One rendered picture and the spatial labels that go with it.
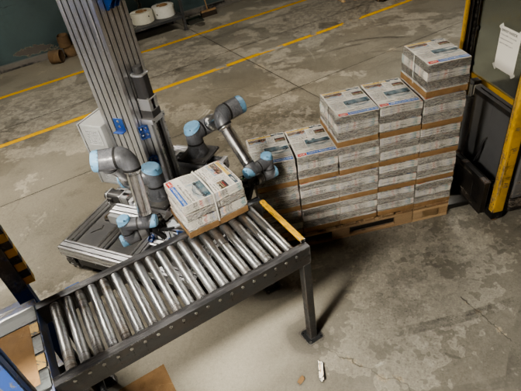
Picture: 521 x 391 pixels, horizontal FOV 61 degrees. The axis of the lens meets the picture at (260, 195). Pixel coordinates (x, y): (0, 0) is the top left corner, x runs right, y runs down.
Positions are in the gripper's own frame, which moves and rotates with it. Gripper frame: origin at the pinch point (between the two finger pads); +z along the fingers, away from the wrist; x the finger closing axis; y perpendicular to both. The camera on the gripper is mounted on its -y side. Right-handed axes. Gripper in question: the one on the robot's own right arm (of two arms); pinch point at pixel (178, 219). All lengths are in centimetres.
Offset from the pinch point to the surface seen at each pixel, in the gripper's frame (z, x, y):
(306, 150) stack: 98, 5, 4
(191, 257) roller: -7.1, -35.1, -0.6
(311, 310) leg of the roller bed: 45, -66, -53
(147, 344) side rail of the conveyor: -45, -68, -7
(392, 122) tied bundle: 149, -22, 15
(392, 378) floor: 66, -113, -82
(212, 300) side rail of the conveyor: -10, -68, -2
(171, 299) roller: -26, -55, -1
